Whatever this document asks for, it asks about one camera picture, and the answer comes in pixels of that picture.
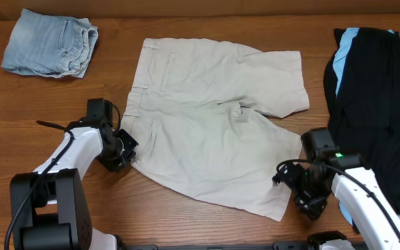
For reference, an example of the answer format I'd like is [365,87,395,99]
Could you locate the beige khaki shorts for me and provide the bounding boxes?
[122,38,310,221]

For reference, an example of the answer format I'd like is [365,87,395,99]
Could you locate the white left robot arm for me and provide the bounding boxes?
[4,118,138,249]

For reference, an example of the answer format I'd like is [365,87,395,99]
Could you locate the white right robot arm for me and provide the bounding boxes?
[273,151,400,249]

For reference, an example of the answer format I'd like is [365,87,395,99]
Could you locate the black and blue garment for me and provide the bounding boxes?
[323,27,400,217]

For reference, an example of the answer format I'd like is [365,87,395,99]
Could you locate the folded light blue jeans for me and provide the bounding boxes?
[1,9,99,78]

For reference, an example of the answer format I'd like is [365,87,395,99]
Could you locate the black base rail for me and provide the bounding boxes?
[122,241,315,250]

